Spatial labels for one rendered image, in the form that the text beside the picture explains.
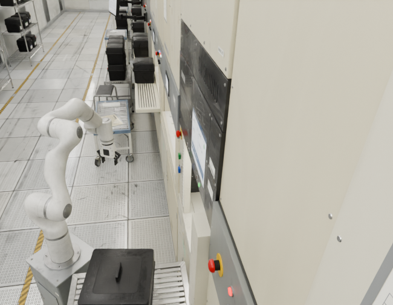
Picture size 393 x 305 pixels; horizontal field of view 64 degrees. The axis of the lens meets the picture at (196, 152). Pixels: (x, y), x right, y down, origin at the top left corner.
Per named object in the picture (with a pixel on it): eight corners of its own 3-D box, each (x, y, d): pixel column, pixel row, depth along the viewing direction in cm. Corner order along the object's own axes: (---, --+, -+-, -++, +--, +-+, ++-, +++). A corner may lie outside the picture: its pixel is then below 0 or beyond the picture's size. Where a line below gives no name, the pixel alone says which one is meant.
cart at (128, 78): (107, 88, 599) (104, 62, 573) (135, 87, 607) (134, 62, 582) (103, 108, 520) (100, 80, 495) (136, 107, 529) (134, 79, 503)
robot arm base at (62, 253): (37, 258, 174) (28, 235, 164) (66, 237, 187) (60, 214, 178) (58, 276, 165) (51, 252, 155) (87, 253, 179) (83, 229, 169)
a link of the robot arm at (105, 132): (96, 140, 200) (109, 141, 198) (93, 121, 193) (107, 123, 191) (103, 134, 207) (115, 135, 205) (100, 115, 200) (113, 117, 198)
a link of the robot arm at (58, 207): (46, 213, 164) (74, 220, 161) (29, 218, 152) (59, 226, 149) (60, 118, 162) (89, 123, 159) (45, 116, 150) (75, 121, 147)
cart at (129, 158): (98, 129, 458) (94, 98, 433) (134, 127, 469) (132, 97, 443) (95, 167, 378) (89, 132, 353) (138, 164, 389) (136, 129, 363)
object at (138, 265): (95, 261, 156) (92, 242, 149) (155, 261, 157) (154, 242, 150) (78, 319, 131) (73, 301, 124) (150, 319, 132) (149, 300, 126)
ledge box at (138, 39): (132, 52, 520) (130, 36, 506) (149, 52, 526) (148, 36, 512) (133, 57, 495) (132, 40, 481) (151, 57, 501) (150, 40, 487)
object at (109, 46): (107, 59, 510) (106, 42, 496) (125, 59, 514) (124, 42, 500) (106, 65, 484) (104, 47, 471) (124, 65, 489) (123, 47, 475)
